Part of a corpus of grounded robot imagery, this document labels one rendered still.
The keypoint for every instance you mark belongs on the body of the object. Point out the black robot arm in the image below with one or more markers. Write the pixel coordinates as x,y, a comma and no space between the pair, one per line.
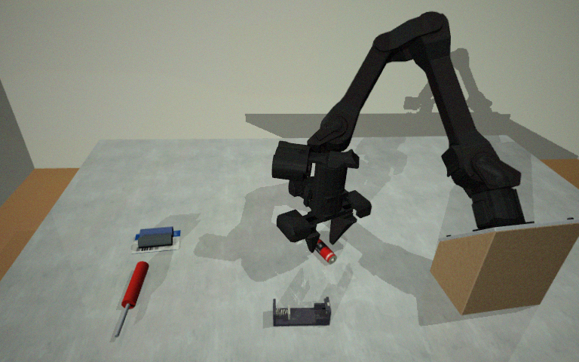
470,160

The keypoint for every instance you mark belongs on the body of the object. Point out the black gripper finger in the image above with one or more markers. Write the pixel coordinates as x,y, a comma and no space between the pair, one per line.
312,240
339,226

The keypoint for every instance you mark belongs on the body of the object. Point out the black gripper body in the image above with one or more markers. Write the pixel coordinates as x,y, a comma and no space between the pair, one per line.
324,206

